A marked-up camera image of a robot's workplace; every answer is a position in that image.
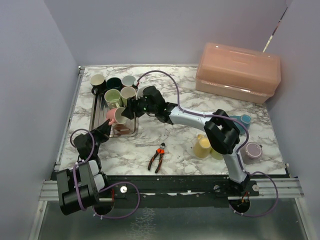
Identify orange black pliers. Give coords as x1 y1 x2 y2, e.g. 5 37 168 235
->
147 142 167 174

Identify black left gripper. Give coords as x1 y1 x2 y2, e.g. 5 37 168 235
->
85 118 112 155

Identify pink and blue mug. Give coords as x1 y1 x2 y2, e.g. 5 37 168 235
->
106 107 128 126

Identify steel tray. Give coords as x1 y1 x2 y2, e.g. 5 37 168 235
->
89 95 139 138

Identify aluminium rail frame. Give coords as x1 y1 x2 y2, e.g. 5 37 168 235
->
253 178 304 199

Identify dark teal mug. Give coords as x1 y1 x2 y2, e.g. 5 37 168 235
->
106 77 123 91

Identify lime green faceted mug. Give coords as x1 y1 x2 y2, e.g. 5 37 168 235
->
210 148 224 161

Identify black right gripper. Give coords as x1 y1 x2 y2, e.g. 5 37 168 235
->
121 93 157 121

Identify yellow mug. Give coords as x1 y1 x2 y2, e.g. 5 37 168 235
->
192 134 212 159

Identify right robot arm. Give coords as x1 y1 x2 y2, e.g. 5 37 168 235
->
121 86 250 196

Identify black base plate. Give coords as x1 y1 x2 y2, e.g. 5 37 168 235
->
88 175 259 214

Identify black mug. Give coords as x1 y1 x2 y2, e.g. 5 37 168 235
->
90 74 107 96

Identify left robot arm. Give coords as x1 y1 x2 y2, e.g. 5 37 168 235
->
56 119 114 216

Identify pink plastic storage box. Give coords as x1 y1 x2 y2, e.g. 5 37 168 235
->
195 43 281 104

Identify blue dotted mug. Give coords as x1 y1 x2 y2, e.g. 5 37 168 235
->
230 114 252 136

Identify light green mug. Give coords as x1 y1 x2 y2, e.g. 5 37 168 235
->
120 86 136 107

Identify pink terracotta mug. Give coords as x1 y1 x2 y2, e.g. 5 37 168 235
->
121 75 138 89

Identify mauve purple mug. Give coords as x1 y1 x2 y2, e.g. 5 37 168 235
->
240 142 263 165

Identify sage green mug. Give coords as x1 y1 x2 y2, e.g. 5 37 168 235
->
104 89 123 109

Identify clear handle screwdriver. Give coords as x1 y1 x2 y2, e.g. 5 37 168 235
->
135 143 161 148

